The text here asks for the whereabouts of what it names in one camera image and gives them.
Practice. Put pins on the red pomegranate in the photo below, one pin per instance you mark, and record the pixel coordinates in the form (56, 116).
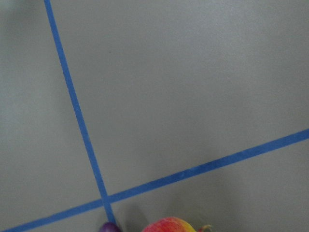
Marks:
(174, 224)

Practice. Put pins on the purple eggplant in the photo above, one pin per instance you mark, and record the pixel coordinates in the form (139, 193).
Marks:
(109, 227)

